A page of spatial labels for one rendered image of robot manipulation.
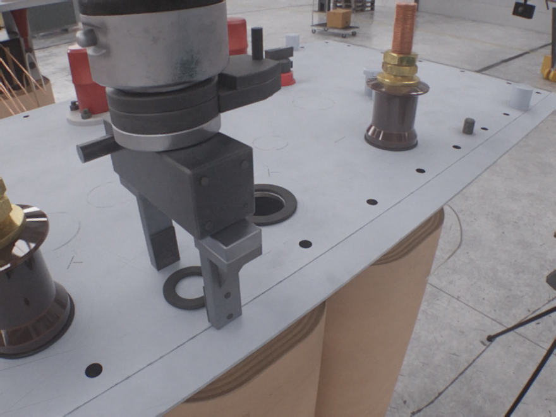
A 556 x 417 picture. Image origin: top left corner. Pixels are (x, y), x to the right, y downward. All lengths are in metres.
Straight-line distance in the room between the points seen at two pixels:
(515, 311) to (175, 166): 2.37
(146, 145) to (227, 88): 0.07
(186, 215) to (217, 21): 0.12
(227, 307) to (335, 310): 0.62
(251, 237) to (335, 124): 0.47
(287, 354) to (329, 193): 0.30
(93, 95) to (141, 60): 0.56
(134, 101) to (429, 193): 0.39
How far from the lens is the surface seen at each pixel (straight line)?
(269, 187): 0.51
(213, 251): 0.27
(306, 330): 0.73
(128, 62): 0.24
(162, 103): 0.25
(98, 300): 0.39
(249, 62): 0.32
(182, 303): 0.36
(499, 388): 2.14
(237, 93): 0.29
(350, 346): 1.03
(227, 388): 0.66
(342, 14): 9.24
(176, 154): 0.26
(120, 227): 0.48
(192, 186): 0.24
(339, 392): 1.19
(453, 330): 2.28
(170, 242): 0.40
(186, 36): 0.24
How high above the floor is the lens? 1.63
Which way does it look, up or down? 32 degrees down
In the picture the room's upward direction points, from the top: 1 degrees counter-clockwise
